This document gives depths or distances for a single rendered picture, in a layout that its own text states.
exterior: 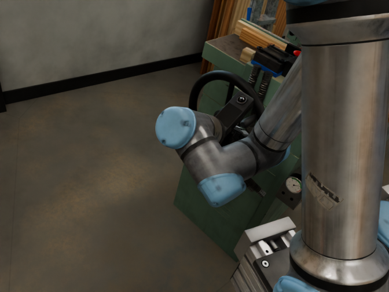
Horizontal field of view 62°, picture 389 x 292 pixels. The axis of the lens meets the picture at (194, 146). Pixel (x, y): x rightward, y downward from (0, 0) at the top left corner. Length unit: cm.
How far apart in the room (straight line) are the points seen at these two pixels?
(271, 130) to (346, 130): 25
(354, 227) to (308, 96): 15
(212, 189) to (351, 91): 29
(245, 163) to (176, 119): 14
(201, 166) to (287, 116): 17
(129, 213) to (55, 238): 35
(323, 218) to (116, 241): 129
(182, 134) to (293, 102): 19
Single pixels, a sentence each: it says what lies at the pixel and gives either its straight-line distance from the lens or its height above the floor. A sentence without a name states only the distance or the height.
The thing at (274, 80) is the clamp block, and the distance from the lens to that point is 95.
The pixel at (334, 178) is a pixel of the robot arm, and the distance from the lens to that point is 37.
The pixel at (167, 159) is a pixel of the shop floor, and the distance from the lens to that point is 196.
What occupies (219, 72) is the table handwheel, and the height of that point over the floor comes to 94.
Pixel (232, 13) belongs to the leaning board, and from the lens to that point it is 261.
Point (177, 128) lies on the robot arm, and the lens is 56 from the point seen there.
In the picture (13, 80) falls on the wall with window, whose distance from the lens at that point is 227.
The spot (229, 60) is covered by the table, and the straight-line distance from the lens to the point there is 114.
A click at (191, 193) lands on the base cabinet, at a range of 157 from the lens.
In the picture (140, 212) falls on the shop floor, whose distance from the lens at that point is 169.
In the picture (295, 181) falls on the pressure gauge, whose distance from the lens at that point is 109.
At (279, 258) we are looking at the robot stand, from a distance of 71.
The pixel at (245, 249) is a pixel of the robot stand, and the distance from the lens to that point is 79.
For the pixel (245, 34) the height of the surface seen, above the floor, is 93.
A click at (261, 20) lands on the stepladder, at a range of 205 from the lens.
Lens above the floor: 137
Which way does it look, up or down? 41 degrees down
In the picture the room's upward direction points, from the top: 16 degrees clockwise
